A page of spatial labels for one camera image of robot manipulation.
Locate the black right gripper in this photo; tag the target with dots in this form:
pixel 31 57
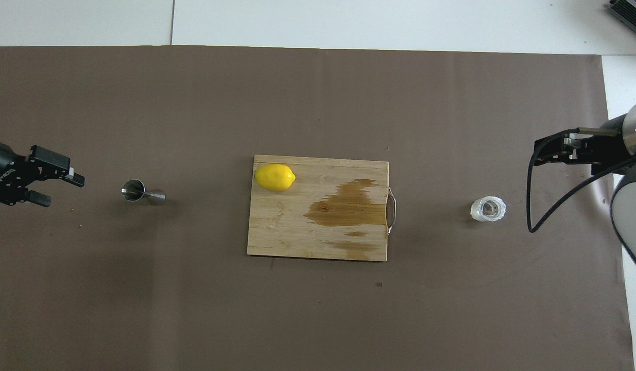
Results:
pixel 611 147

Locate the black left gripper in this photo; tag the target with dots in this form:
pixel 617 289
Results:
pixel 6 172

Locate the steel double jigger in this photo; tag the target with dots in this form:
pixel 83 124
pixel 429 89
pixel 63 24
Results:
pixel 134 189

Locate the clear faceted glass cup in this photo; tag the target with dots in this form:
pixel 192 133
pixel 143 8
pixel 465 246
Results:
pixel 488 208

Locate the black ribbed device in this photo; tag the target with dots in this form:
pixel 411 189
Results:
pixel 632 13

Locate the yellow lemon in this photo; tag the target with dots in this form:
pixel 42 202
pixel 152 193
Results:
pixel 275 177

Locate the wooden cutting board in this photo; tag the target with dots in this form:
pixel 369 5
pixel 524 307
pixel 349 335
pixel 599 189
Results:
pixel 297 226

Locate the brown paper table mat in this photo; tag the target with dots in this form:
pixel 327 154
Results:
pixel 318 319

